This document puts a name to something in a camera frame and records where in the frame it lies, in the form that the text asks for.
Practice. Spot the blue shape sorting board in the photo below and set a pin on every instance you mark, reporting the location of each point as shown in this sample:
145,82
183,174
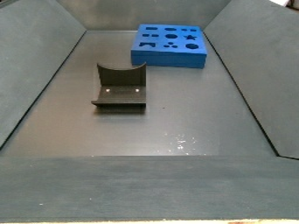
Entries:
169,45

